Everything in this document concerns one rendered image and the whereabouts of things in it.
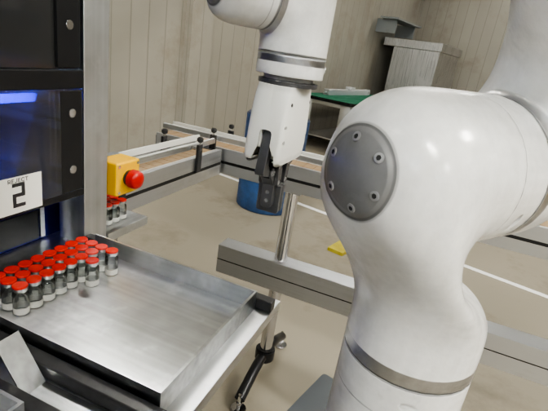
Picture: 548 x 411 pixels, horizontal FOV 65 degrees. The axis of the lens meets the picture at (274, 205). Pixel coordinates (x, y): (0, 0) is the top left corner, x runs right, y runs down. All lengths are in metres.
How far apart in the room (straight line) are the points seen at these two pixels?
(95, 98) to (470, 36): 9.73
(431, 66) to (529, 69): 8.05
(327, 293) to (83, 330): 1.06
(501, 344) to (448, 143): 1.36
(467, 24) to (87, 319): 10.00
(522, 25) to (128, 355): 0.56
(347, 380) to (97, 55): 0.67
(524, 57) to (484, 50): 9.83
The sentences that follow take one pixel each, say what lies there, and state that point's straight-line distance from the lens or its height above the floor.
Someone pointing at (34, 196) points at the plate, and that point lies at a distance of 0.81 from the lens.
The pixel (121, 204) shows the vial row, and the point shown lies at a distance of 1.03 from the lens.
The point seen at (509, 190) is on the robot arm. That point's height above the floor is 1.23.
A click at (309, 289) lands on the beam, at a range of 1.61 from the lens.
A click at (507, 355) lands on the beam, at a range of 1.63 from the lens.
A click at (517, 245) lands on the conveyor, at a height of 0.86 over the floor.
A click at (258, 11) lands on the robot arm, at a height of 1.33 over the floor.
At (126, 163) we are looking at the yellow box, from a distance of 0.94.
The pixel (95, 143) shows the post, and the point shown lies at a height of 1.08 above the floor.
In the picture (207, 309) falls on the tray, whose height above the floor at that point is 0.88.
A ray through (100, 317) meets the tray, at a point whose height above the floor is 0.88.
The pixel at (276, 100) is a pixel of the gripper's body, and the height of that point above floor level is 1.24.
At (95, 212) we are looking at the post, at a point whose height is 0.94.
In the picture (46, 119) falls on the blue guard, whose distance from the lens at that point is 0.79.
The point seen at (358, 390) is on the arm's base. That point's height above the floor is 1.02.
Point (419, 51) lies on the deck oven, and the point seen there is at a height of 1.61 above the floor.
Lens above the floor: 1.29
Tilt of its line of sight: 20 degrees down
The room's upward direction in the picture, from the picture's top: 9 degrees clockwise
